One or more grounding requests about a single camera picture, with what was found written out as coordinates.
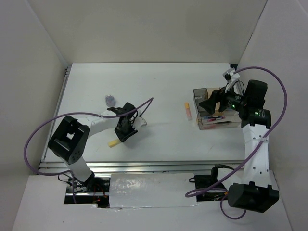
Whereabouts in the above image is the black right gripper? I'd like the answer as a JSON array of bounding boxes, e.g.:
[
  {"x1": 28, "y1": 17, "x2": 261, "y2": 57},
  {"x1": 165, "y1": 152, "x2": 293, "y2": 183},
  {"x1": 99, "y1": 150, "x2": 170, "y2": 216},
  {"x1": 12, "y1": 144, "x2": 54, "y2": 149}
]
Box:
[{"x1": 199, "y1": 81, "x2": 249, "y2": 114}]

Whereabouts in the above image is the yellow highlighter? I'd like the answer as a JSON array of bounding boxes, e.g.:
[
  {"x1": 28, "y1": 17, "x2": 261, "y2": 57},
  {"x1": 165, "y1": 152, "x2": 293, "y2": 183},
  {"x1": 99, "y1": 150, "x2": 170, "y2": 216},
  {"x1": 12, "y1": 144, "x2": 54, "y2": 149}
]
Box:
[{"x1": 108, "y1": 139, "x2": 121, "y2": 148}]

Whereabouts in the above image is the red gel pen horizontal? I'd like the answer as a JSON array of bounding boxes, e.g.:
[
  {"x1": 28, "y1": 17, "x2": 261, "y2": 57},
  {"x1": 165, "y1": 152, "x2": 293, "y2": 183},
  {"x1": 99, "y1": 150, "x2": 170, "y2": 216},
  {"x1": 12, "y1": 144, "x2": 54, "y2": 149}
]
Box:
[{"x1": 206, "y1": 117, "x2": 224, "y2": 123}]

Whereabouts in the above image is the blue gel pen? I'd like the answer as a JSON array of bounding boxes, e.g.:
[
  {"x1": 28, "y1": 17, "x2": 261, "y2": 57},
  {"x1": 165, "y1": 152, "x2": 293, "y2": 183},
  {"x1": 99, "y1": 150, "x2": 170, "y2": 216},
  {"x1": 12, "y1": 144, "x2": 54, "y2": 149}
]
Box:
[{"x1": 202, "y1": 115, "x2": 225, "y2": 121}]

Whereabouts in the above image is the black red pen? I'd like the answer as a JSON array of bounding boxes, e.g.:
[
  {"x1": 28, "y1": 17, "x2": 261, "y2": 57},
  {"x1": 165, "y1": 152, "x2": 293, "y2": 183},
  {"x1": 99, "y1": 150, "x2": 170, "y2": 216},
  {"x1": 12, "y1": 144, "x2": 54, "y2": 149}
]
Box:
[{"x1": 213, "y1": 121, "x2": 232, "y2": 126}]

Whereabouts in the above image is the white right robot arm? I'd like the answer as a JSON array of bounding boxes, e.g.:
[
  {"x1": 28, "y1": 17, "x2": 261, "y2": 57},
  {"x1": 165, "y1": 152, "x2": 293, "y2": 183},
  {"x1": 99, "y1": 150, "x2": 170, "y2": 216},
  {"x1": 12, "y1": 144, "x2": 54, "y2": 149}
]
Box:
[{"x1": 199, "y1": 80, "x2": 280, "y2": 213}]

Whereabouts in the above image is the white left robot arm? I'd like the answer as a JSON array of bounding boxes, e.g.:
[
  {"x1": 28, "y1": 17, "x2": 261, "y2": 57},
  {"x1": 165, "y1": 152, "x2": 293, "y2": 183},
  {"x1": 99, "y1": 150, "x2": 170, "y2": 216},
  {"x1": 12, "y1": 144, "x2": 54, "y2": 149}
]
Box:
[{"x1": 48, "y1": 103, "x2": 138, "y2": 192}]

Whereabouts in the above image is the orange pink highlighter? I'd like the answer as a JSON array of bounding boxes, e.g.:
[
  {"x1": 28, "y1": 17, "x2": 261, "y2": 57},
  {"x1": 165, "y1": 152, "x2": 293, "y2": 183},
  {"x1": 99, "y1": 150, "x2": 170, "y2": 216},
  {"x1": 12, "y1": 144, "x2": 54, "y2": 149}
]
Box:
[{"x1": 184, "y1": 102, "x2": 192, "y2": 121}]

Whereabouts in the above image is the smoky plastic desk organizer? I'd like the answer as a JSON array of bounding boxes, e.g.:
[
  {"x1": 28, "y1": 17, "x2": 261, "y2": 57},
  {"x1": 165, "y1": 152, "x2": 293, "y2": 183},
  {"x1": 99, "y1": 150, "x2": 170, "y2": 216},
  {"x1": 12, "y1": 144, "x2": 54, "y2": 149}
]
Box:
[{"x1": 193, "y1": 88, "x2": 241, "y2": 130}]

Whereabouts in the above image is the white front cover plate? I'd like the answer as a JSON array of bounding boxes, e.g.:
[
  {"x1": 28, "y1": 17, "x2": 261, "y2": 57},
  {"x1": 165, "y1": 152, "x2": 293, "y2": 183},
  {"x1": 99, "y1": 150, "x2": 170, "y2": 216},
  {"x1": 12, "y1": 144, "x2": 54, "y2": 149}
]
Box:
[{"x1": 109, "y1": 173, "x2": 198, "y2": 208}]

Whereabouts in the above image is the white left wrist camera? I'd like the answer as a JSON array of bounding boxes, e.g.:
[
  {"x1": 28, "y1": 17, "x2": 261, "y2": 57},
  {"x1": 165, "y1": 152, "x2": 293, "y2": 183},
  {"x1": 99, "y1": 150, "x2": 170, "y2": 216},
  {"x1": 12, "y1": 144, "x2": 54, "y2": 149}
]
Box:
[{"x1": 133, "y1": 116, "x2": 148, "y2": 129}]

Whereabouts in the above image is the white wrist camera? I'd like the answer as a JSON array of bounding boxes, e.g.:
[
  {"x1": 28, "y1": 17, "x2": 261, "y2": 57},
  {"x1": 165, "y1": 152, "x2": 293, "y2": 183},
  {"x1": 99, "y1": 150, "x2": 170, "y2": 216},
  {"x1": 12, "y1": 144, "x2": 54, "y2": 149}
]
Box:
[
  {"x1": 133, "y1": 116, "x2": 148, "y2": 129},
  {"x1": 223, "y1": 68, "x2": 240, "y2": 92}
]

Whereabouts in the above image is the right side aluminium rail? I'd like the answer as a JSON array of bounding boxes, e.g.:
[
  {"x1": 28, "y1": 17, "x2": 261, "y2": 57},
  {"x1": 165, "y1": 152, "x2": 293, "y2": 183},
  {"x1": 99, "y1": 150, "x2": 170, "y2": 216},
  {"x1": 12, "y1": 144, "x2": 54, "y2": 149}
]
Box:
[{"x1": 230, "y1": 63, "x2": 246, "y2": 94}]

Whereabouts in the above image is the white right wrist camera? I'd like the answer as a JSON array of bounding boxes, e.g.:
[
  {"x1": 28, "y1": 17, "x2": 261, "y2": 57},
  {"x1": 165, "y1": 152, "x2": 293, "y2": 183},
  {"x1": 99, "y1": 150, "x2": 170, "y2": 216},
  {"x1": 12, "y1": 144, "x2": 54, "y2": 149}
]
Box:
[{"x1": 223, "y1": 68, "x2": 240, "y2": 92}]

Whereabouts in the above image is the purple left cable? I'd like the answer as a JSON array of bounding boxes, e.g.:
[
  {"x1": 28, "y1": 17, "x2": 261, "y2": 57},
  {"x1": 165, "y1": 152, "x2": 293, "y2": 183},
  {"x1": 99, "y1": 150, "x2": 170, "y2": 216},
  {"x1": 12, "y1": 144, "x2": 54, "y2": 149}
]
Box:
[{"x1": 23, "y1": 97, "x2": 154, "y2": 204}]

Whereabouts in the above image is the purple cable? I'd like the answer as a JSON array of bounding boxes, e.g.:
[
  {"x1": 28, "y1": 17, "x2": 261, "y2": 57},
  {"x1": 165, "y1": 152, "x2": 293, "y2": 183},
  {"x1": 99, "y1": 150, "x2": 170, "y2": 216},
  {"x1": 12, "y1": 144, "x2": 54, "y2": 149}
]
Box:
[
  {"x1": 23, "y1": 97, "x2": 154, "y2": 204},
  {"x1": 185, "y1": 66, "x2": 288, "y2": 220}
]

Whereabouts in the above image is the aluminium table edge rail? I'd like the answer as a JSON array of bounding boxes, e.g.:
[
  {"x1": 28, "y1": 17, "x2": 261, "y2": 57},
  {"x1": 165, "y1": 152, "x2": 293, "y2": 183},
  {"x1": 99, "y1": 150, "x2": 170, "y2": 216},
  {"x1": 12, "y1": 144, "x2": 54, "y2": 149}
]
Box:
[{"x1": 37, "y1": 160, "x2": 246, "y2": 173}]

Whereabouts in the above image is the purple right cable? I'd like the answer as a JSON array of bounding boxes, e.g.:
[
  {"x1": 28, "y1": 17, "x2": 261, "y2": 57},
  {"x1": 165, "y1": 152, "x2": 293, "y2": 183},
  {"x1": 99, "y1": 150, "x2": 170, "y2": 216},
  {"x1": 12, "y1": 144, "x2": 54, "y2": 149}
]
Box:
[{"x1": 185, "y1": 66, "x2": 288, "y2": 220}]

